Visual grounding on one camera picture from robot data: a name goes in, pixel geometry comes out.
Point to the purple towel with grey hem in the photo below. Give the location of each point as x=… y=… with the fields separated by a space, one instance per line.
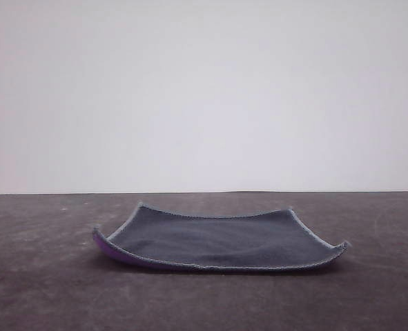
x=210 y=241

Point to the grey table cloth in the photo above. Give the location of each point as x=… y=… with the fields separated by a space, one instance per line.
x=51 y=293

